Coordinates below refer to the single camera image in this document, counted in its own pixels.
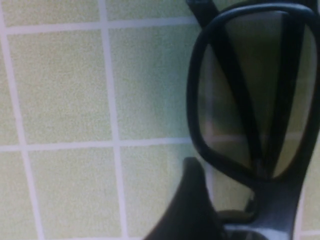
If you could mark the black framed glasses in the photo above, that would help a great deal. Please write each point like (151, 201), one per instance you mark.
(192, 100)

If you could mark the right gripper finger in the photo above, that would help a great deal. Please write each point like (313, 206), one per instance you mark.
(192, 215)

